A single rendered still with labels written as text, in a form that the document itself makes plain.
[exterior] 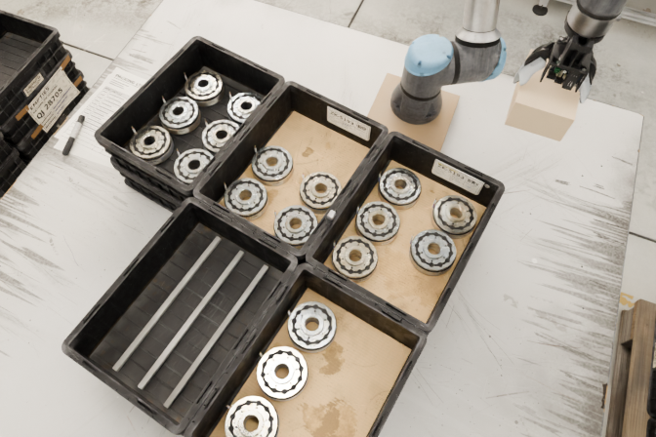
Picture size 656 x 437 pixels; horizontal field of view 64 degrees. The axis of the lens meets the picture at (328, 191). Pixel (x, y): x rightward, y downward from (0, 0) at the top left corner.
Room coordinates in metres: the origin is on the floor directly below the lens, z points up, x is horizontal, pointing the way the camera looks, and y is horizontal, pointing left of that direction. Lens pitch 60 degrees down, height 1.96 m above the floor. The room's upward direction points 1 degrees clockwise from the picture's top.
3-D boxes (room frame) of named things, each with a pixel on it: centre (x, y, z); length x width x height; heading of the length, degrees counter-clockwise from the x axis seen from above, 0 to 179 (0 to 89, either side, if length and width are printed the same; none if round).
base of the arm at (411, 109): (1.01, -0.26, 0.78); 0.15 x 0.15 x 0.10
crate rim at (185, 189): (0.82, 0.34, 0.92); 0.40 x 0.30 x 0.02; 149
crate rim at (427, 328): (0.52, -0.18, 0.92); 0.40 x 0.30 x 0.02; 149
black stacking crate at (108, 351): (0.33, 0.28, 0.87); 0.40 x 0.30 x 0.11; 149
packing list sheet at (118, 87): (0.96, 0.64, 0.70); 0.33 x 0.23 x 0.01; 159
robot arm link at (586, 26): (0.73, -0.46, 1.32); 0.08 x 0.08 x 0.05
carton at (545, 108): (0.75, -0.46, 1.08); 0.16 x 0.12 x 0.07; 159
